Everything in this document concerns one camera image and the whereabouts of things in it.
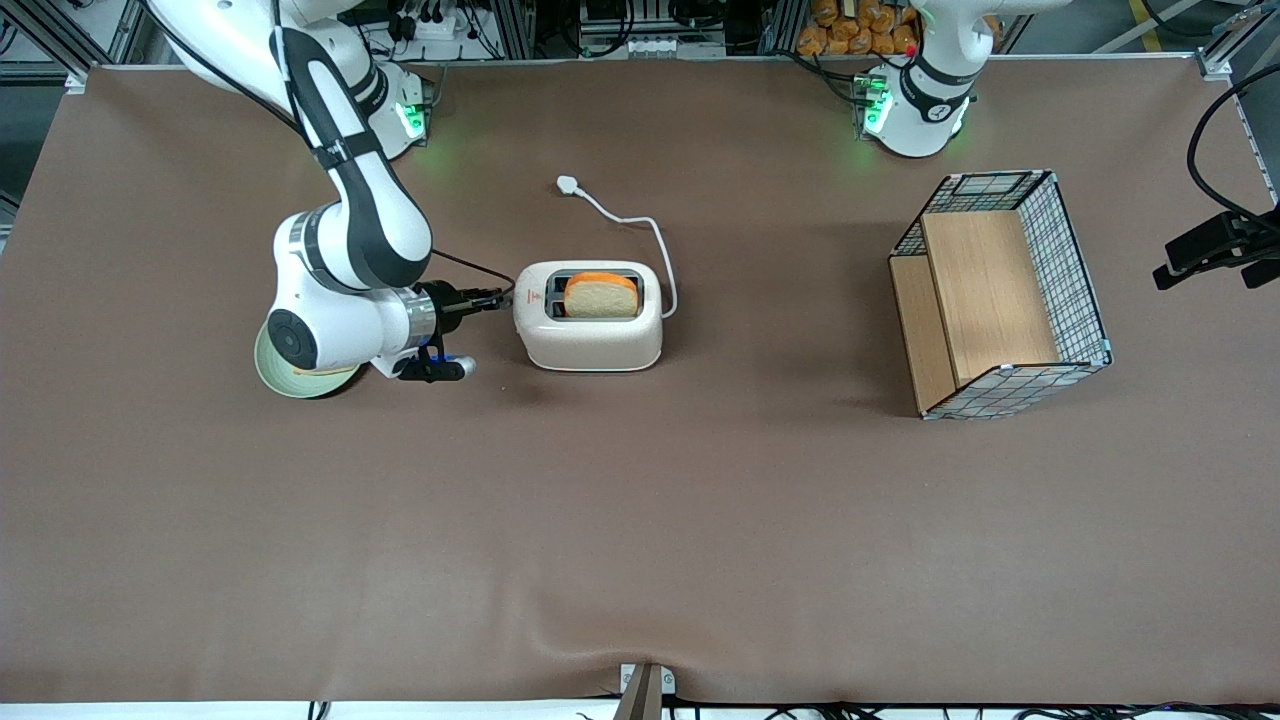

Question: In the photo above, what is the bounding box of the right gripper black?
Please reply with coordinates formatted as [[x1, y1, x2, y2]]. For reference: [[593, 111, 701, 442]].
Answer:
[[435, 282, 514, 329]]

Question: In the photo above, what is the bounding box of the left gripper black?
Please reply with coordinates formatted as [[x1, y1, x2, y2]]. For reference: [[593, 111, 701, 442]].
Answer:
[[1153, 205, 1280, 291]]

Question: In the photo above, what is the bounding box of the white two-slot toaster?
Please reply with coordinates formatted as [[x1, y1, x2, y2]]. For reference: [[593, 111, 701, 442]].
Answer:
[[512, 260, 664, 373]]

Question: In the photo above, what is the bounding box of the bread slice with orange crust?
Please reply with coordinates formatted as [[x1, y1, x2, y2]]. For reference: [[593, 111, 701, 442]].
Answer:
[[563, 270, 641, 320]]

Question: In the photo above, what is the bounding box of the pale green round plate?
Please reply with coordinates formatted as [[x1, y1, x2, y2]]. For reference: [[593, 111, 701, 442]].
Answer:
[[254, 320, 367, 399]]

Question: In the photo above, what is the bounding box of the brown table cloth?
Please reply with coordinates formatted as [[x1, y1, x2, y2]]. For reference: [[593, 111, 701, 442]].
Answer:
[[0, 58, 1280, 706]]

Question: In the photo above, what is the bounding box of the white power strip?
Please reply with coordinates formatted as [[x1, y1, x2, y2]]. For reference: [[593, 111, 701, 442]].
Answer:
[[395, 0, 463, 41]]

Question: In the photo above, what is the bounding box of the bag of orange buns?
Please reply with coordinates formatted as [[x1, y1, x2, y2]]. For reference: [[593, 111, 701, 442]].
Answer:
[[797, 0, 921, 57]]

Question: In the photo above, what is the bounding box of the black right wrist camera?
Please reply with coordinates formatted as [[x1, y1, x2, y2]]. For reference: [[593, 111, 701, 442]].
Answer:
[[398, 343, 478, 384]]

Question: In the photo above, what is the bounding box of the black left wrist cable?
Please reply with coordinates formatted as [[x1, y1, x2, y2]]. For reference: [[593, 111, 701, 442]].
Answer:
[[1187, 65, 1280, 236]]

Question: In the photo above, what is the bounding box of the white toaster cord with plug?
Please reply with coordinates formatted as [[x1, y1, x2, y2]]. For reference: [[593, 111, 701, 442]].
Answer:
[[556, 175, 680, 320]]

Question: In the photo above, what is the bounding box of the wire basket with wooden shelves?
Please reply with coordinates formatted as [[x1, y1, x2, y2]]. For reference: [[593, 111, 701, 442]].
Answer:
[[889, 170, 1113, 421]]

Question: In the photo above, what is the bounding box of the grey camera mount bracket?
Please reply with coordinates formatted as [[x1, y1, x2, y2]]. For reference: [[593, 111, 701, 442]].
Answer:
[[612, 662, 678, 720]]

